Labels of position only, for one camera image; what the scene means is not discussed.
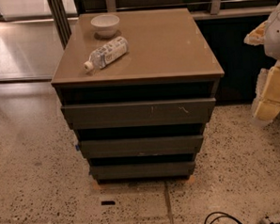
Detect dark metal post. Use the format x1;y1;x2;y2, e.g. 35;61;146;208
47;0;71;48

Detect clear plastic water bottle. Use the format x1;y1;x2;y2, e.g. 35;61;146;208
84;37;129;72

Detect white ceramic bowl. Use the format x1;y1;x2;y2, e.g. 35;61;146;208
91;14;120;39

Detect metal window railing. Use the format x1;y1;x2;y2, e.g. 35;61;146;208
73;0;280;23

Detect black floor cable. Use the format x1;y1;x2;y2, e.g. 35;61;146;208
203;209;246;224

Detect brown drawer cabinet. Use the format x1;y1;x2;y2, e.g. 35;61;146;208
47;6;231;186

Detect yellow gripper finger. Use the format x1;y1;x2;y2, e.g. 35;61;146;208
243;21;267;46
251;60;280;126

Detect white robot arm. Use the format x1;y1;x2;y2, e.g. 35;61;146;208
243;2;280;126

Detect grey drawer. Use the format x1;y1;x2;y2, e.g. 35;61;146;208
62;98;216;130
90;161;195;181
80;136;204;158

